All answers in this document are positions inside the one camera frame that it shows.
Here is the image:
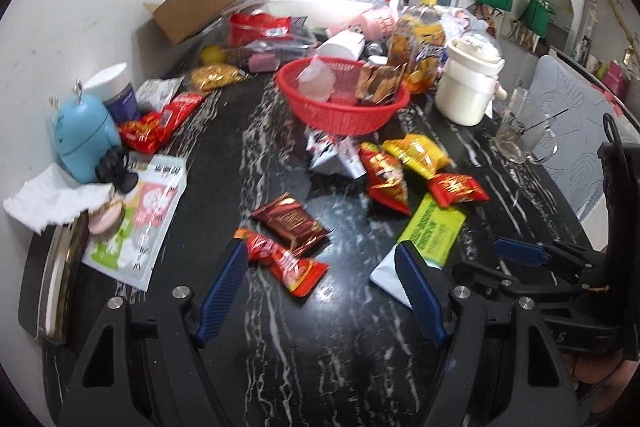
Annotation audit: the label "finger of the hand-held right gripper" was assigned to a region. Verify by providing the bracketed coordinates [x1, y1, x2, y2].
[494, 237, 603, 283]
[452, 259, 586, 315]

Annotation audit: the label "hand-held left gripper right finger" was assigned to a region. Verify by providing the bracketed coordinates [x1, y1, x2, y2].
[394, 243, 591, 427]

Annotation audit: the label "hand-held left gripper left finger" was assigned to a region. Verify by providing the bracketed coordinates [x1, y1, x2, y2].
[60, 239, 249, 427]

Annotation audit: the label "plain white packet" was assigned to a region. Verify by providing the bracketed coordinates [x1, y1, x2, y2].
[370, 252, 416, 308]

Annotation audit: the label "yellow-green packet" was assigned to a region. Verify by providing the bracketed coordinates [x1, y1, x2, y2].
[397, 193, 467, 265]

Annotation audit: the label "long red snack packet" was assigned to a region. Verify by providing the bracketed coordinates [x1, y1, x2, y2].
[235, 228, 330, 298]

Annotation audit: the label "small red snack packet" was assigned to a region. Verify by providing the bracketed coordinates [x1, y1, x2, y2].
[427, 173, 490, 208]

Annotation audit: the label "brown snack packet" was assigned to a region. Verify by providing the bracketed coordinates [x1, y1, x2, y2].
[250, 193, 331, 256]

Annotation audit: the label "red snack packet white figure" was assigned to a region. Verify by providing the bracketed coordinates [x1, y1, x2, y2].
[359, 142, 412, 215]

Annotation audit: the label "white snack packet red print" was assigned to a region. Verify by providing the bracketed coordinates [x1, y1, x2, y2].
[305, 127, 365, 180]

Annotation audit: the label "red plastic basket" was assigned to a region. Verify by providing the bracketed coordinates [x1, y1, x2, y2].
[275, 57, 412, 136]

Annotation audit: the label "person's right hand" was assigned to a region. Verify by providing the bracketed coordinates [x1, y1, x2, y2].
[572, 354, 638, 400]

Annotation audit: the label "grey leaf-pattern chair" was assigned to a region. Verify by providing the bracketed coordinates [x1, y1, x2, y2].
[517, 54, 640, 218]

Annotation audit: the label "white pink flat packet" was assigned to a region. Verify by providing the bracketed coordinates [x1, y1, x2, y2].
[81, 154, 187, 292]

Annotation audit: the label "glass mug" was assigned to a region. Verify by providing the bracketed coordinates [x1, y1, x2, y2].
[492, 88, 558, 165]

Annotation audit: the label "black stirring stick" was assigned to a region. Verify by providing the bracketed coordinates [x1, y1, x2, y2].
[520, 109, 568, 132]

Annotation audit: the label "yellow snack packet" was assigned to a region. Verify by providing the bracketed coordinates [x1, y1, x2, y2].
[381, 134, 453, 180]

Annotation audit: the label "pink round puff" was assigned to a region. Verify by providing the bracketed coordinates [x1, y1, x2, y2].
[87, 198, 126, 235]

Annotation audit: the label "pink box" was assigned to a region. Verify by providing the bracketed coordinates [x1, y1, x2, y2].
[607, 59, 633, 92]

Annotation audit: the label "cream lidded pot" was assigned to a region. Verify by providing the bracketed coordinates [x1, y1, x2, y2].
[434, 38, 506, 126]

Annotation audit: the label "red gold-print snack packet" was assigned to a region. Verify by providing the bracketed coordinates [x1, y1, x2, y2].
[117, 92, 206, 155]

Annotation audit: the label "white tissue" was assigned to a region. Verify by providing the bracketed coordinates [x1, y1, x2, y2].
[2, 164, 113, 235]

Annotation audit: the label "silver white wrapper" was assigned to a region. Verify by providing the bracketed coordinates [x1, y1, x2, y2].
[136, 77, 185, 112]

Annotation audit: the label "blue robot figurine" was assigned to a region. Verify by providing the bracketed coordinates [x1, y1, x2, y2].
[49, 79, 140, 195]

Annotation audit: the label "clear plastic dome lid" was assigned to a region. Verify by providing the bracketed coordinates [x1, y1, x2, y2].
[457, 29, 501, 58]

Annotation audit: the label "yellow snack bag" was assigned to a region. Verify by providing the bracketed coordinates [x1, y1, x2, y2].
[190, 64, 249, 94]

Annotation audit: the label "brown orange snack packets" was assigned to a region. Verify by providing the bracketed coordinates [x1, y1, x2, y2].
[356, 62, 407, 104]

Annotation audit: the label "clear plastic packet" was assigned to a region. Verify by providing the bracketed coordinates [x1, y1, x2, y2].
[298, 57, 337, 102]

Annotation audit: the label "small yellow round object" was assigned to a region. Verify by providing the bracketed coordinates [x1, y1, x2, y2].
[200, 46, 228, 66]

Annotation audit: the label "white jar with blue label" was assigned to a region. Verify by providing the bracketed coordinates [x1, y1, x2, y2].
[84, 63, 142, 125]

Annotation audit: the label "large iced tea bottle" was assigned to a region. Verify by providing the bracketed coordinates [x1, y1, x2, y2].
[387, 0, 447, 95]

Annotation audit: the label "white tissue pack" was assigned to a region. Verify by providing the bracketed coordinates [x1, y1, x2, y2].
[317, 29, 367, 60]

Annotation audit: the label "red snack bag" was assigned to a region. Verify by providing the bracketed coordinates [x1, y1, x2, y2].
[229, 12, 292, 50]

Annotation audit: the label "pink cup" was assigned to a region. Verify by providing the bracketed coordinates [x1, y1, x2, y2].
[360, 4, 401, 38]

